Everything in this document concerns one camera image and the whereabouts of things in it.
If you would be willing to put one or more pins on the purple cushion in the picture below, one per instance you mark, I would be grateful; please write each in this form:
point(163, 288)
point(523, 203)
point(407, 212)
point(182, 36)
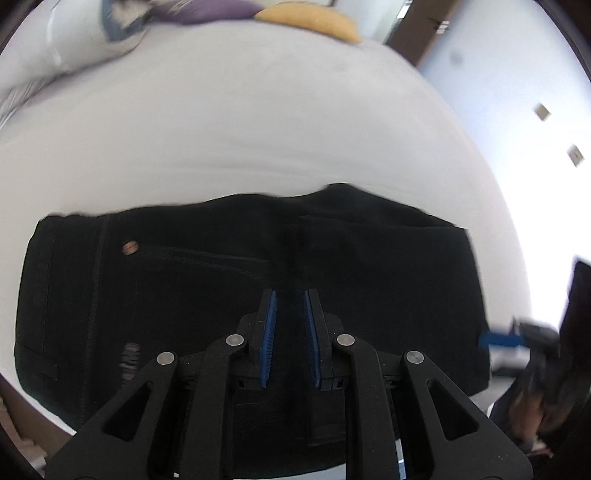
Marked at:
point(207, 10)

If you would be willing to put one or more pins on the bed with white sheet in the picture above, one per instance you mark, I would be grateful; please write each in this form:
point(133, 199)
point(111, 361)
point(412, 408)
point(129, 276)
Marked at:
point(254, 129)

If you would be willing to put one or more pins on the black pants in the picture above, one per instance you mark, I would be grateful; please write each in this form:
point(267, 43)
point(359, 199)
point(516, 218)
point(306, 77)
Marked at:
point(184, 286)

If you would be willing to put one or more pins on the rolled white duvet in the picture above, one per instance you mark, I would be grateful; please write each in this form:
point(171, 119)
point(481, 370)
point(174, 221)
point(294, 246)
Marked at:
point(60, 32)

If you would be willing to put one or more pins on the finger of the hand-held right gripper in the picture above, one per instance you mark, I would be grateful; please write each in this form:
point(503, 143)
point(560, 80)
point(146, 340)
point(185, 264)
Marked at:
point(501, 340)

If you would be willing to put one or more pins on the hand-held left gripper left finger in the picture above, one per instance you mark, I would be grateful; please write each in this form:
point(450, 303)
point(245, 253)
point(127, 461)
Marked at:
point(268, 341)

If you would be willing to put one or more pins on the person's right hand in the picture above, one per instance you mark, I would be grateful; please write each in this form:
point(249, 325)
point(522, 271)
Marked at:
point(531, 410)

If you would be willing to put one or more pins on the yellow cushion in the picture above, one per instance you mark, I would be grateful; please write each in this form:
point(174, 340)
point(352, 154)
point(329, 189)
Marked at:
point(314, 21)

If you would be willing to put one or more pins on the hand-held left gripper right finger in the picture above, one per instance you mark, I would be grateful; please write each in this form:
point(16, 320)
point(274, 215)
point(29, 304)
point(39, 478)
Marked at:
point(311, 341)

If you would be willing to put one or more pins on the square wall switch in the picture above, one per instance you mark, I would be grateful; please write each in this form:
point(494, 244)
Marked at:
point(541, 110)
point(575, 154)

